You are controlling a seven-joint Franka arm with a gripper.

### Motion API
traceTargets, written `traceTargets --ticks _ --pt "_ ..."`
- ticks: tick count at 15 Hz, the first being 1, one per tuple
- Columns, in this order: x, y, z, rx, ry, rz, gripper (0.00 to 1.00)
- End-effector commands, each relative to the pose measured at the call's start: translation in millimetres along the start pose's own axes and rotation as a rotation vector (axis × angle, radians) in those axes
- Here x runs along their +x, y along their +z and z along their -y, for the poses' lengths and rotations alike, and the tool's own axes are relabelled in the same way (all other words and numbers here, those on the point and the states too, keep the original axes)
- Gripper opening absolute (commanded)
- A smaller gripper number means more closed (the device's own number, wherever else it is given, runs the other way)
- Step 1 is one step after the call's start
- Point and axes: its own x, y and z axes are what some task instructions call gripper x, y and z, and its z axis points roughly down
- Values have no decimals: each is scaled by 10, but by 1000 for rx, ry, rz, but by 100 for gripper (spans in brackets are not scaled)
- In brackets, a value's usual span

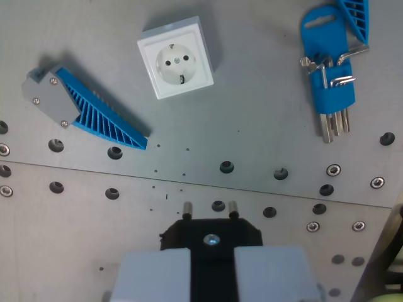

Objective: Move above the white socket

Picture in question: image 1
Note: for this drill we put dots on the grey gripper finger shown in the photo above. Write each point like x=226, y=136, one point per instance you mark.
x=274, y=277
x=151, y=277

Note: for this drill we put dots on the black power plug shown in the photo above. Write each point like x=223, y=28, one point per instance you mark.
x=212, y=226

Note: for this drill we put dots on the silver socket head screw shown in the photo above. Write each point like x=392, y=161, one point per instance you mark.
x=5, y=191
x=333, y=170
x=377, y=182
x=313, y=226
x=358, y=226
x=3, y=149

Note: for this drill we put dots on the large steel hex key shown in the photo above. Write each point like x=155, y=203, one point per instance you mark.
x=327, y=129

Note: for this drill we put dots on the blue hex key holder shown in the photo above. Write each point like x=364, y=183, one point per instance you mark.
x=334, y=97

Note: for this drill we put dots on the small steel hex key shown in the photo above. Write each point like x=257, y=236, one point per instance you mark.
x=341, y=80

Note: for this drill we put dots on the medium steel hex key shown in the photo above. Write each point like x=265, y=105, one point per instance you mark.
x=355, y=52

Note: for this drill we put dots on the blue ribbed finger grey mount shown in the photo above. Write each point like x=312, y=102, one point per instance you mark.
x=94, y=113

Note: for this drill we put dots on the white wall socket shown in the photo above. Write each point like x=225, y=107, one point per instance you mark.
x=176, y=59

